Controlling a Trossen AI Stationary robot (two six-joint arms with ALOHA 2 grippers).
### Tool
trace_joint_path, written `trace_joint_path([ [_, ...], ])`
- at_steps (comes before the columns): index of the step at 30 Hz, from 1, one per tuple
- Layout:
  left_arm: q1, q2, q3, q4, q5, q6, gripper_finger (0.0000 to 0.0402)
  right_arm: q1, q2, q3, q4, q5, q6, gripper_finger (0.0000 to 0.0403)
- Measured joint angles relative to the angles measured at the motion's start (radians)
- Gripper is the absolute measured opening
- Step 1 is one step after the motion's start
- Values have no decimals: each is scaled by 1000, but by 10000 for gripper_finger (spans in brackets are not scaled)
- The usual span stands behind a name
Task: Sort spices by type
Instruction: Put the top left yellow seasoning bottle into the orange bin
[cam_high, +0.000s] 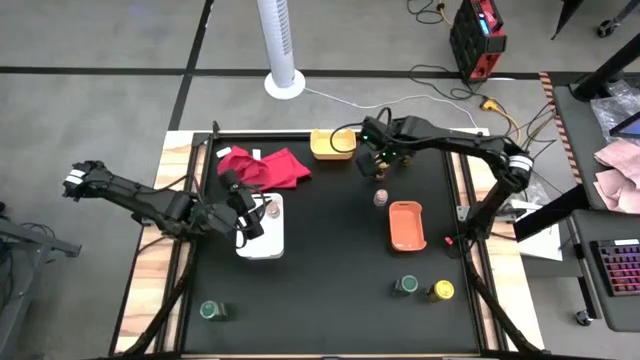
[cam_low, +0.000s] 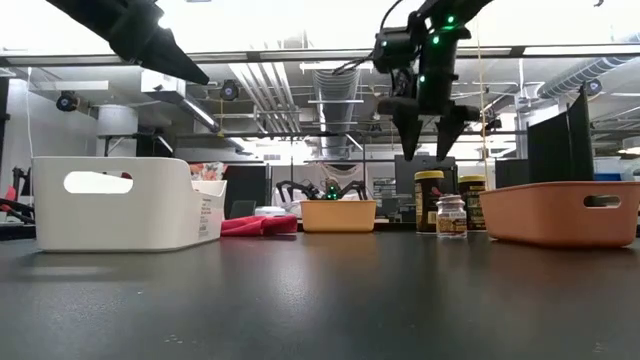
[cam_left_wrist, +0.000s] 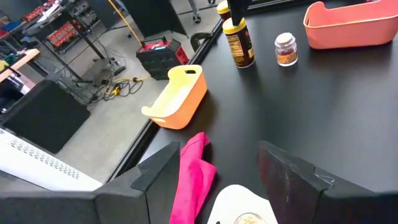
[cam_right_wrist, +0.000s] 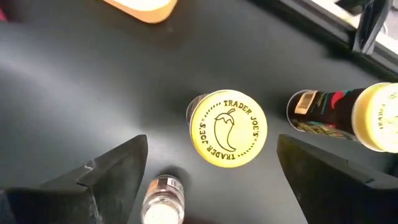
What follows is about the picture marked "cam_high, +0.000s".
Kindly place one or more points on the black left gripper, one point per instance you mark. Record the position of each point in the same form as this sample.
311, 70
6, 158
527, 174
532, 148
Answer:
240, 210

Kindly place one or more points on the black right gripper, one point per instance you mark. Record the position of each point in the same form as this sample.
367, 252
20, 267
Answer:
381, 149

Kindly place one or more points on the cork-stoppered glass spice jar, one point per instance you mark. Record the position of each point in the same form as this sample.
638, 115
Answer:
380, 198
273, 209

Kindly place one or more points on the green-lid glass spice jar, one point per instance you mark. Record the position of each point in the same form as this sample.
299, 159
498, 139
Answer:
210, 310
409, 284

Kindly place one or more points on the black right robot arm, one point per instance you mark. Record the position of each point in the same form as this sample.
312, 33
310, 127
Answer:
450, 140

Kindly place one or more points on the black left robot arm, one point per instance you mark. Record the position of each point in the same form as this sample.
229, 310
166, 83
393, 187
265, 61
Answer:
130, 195

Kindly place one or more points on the red cloth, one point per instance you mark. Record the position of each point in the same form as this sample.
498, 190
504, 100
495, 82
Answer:
270, 172

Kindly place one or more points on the white plastic bin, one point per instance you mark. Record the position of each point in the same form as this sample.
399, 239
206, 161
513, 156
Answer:
272, 240

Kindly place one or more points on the small white tag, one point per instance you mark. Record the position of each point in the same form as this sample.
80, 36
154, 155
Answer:
256, 154
223, 152

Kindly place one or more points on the yellow plastic bin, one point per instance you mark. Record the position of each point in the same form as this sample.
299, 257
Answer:
322, 150

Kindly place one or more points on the orange plastic bin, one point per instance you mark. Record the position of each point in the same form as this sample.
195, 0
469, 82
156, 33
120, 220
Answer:
406, 227

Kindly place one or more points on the red black equipment case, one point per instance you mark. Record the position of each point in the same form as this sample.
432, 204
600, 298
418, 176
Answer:
475, 45

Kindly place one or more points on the white tower fan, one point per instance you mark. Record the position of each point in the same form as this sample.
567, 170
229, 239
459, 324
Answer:
280, 45

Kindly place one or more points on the black flat panel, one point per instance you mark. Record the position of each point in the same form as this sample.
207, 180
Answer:
552, 214

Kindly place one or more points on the white paper sheet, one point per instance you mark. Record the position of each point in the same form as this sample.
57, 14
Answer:
542, 248

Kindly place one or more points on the grey side desk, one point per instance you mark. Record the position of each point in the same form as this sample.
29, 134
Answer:
575, 150

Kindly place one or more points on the grey metal stand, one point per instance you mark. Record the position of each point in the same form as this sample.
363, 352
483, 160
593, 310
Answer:
30, 240

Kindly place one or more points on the clear plastic bag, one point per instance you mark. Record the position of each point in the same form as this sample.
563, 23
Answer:
612, 107

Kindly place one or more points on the pink cloth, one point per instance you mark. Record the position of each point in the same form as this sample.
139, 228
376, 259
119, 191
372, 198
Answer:
620, 155
617, 192

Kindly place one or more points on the black desk leg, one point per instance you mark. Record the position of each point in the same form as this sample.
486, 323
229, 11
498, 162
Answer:
607, 67

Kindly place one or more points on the dark tablet screen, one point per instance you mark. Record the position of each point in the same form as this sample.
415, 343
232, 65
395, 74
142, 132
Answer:
629, 127

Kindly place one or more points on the black computer keyboard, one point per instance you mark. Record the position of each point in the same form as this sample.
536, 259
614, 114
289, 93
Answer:
620, 267

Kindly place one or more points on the black caster leg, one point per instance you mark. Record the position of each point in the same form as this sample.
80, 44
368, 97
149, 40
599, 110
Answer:
607, 27

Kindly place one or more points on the dark grey desk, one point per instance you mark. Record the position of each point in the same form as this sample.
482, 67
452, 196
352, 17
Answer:
600, 315

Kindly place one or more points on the black aluminium table frame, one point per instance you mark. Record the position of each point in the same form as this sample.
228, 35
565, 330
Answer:
280, 135

